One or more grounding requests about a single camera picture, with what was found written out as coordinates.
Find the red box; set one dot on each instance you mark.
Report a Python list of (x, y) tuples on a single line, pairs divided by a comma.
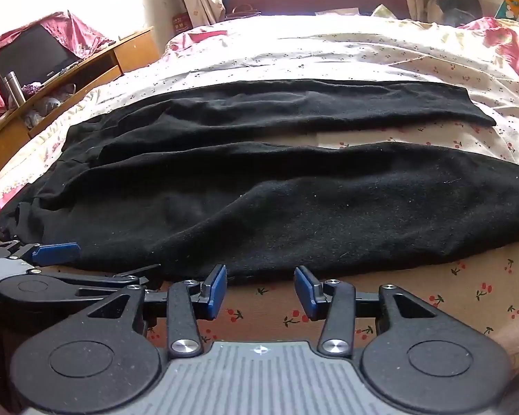
[(181, 21)]

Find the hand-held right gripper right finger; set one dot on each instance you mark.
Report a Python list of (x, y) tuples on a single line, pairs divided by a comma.
[(303, 292)]

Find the steel thermos bottle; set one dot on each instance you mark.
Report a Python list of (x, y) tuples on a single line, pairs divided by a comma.
[(13, 90)]

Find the brown handbag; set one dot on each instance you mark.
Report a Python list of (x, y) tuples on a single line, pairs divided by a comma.
[(240, 12)]

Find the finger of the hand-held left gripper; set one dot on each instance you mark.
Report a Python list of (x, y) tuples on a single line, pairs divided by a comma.
[(112, 280), (58, 253)]

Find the cherry print bed sheet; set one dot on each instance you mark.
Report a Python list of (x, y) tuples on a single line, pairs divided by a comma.
[(480, 276)]

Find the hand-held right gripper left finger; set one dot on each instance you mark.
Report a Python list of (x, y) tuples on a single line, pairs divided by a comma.
[(218, 292)]

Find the purple cloth bundle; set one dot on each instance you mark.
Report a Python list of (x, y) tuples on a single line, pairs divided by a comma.
[(33, 90)]

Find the wooden television cabinet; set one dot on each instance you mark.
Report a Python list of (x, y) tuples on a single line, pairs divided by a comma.
[(134, 52)]

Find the colourful floral bag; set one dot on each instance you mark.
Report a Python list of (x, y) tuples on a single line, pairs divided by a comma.
[(508, 6)]

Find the dark clothes pile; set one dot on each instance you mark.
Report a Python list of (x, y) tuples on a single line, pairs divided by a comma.
[(458, 6)]

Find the black television with pink cover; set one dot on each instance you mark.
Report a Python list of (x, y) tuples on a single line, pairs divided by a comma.
[(75, 26)]

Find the green patterned paper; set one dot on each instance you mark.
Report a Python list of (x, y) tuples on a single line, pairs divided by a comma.
[(385, 11)]

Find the black pants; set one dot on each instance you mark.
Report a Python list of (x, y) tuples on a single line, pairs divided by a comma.
[(242, 207)]

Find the clear plastic bag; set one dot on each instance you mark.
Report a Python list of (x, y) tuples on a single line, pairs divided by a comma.
[(47, 106)]

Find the pink floral quilt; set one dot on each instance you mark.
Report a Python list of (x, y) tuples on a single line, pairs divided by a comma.
[(501, 39)]

